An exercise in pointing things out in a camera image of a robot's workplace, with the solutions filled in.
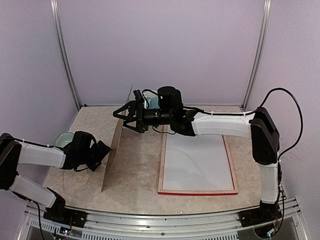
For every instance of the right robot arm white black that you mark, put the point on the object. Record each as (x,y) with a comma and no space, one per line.
(256,126)

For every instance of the cat photo print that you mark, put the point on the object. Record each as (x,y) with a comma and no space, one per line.
(197,162)

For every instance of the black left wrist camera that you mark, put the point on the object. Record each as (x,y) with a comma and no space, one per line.
(82,140)

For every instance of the aluminium front rail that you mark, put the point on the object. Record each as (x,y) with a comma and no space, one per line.
(223,225)

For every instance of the left aluminium corner post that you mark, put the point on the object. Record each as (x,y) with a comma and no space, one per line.
(63,53)

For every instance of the aluminium corner post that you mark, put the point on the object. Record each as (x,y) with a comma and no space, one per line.
(63,53)
(258,53)

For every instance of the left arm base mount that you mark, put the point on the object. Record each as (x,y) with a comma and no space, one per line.
(70,217)

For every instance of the brown cardboard backing board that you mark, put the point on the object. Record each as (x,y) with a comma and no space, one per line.
(113,153)

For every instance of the light blue ceramic mug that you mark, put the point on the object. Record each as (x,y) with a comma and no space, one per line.
(151,102)

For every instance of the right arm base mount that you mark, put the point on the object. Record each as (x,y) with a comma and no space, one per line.
(265,219)

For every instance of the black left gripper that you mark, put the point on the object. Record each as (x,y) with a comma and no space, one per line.
(101,154)

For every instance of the right aluminium corner post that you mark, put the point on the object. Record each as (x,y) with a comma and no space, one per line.
(258,53)

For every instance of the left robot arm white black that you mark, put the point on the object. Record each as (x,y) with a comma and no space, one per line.
(15,152)

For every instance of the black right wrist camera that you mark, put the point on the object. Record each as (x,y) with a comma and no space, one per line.
(140,98)

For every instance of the red wooden picture frame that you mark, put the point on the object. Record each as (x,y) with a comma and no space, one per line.
(197,192)

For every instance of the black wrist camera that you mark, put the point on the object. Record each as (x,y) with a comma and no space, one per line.
(82,140)
(140,98)

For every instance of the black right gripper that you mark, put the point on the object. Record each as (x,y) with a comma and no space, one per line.
(132,107)

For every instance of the small green ceramic bowl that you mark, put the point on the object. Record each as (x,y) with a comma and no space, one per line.
(64,140)

